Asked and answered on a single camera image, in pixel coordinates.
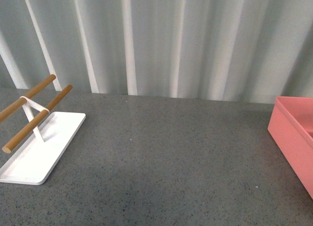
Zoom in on white towel rack wooden bars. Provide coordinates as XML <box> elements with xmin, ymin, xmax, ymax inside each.
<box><xmin>0</xmin><ymin>74</ymin><xmax>86</xmax><ymax>185</ymax></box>

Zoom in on pink plastic box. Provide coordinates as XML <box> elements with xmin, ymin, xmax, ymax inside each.
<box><xmin>268</xmin><ymin>96</ymin><xmax>313</xmax><ymax>196</ymax></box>

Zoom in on white pleated curtain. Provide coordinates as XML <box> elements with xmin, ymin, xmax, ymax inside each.
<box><xmin>0</xmin><ymin>0</ymin><xmax>313</xmax><ymax>103</ymax></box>

